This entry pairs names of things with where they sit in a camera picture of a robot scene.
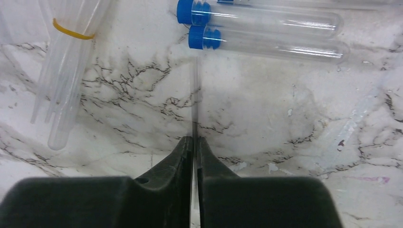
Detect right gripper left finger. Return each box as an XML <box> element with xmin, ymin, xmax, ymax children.
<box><xmin>0</xmin><ymin>136</ymin><xmax>193</xmax><ymax>228</ymax></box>

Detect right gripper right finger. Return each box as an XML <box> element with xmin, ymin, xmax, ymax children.
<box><xmin>196</xmin><ymin>137</ymin><xmax>342</xmax><ymax>228</ymax></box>

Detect metal tweezers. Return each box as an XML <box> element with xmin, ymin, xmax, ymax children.
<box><xmin>191</xmin><ymin>57</ymin><xmax>199</xmax><ymax>140</ymax></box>

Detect glass pipette bundle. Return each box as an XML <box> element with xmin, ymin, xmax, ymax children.
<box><xmin>30</xmin><ymin>0</ymin><xmax>111</xmax><ymax>151</ymax></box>

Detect blue-capped test tube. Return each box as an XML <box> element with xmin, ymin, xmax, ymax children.
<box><xmin>188</xmin><ymin>26</ymin><xmax>350</xmax><ymax>64</ymax></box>
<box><xmin>216</xmin><ymin>0</ymin><xmax>389</xmax><ymax>10</ymax></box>
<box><xmin>170</xmin><ymin>0</ymin><xmax>344</xmax><ymax>38</ymax></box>

